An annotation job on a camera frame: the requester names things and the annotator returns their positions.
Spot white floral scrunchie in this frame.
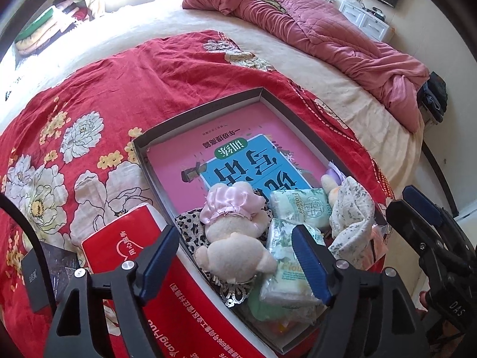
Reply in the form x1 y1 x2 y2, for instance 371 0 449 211
328 176 375 269

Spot green tissue pack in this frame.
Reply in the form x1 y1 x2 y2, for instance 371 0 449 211
260 218 322 308
269 188 332 231

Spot beige plush toy purple bow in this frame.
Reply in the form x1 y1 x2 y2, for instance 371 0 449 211
321 162 346 207

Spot plush toy pink dress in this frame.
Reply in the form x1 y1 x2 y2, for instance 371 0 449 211
194 181 277 284

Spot small snack packets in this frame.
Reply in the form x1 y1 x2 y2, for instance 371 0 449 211
266 305 325 334

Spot black cube box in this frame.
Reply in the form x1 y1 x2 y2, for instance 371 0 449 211
21 242 80 313

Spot mint green round puff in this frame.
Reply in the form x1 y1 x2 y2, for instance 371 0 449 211
247 287 293 322

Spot leopard print fabric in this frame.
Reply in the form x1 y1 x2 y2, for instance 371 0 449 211
175 209 277 308

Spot red floral bedsheet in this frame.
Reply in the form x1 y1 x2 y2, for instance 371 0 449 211
0 29 396 358

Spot flat cardboard tray box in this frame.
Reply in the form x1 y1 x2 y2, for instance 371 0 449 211
132 87 389 355

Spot dark clothes pile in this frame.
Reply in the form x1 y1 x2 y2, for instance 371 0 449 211
417 71 448 124

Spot pink and blue book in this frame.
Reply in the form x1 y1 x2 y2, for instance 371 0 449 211
146 101 328 215

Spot white drawer cabinet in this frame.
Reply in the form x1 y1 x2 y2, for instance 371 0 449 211
339 0 394 43

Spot pink quilted duvet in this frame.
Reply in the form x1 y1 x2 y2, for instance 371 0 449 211
183 0 429 133

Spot stack of folded blankets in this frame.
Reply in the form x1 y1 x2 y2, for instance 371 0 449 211
14 0 90 57

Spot black cable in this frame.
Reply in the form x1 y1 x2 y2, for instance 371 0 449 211
0 192 58 316

